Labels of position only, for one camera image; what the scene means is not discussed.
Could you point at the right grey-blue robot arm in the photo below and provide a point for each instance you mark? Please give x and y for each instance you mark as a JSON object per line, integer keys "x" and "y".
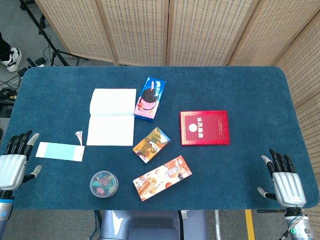
{"x": 300, "y": 227}

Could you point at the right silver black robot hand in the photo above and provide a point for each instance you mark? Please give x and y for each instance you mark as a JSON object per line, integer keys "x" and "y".
{"x": 288, "y": 186}

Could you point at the blue felt table mat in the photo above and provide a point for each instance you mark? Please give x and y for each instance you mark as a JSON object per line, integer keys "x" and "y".
{"x": 225, "y": 87}

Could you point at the light blue tasselled bookmark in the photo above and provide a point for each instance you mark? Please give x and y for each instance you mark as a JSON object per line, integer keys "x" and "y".
{"x": 58, "y": 151}

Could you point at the white black sneaker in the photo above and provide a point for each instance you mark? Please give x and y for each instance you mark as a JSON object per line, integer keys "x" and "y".
{"x": 12, "y": 60}

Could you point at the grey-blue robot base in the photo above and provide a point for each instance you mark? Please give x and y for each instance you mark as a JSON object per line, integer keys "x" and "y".
{"x": 150, "y": 225}

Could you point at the white notebook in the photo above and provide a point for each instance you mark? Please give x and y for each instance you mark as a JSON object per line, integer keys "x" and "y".
{"x": 110, "y": 130}

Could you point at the red certificate folder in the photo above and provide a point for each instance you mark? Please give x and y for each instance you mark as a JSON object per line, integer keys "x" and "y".
{"x": 205, "y": 127}

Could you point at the white table leg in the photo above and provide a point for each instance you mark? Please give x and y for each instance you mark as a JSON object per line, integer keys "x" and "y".
{"x": 218, "y": 225}

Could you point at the black tripod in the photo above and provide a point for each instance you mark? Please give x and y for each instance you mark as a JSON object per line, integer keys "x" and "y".
{"x": 53, "y": 50}

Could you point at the clear tub of binder clips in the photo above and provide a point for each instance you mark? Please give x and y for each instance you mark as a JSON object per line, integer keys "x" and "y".
{"x": 103, "y": 184}

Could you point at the black trouser leg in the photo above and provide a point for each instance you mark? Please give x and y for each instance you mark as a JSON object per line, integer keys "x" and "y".
{"x": 4, "y": 46}

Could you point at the blue cookie box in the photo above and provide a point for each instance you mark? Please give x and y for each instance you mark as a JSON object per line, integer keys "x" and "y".
{"x": 150, "y": 100}

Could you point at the orange yellow snack box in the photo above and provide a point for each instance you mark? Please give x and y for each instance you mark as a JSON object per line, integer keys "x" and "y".
{"x": 151, "y": 145}

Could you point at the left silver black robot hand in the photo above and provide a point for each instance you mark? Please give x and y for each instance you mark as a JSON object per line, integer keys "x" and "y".
{"x": 11, "y": 170}

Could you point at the black power adapter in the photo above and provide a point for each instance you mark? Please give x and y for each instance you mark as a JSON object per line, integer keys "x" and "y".
{"x": 40, "y": 61}

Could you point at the long orange egg roll box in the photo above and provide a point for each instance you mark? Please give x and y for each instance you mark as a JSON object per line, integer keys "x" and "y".
{"x": 162, "y": 178}

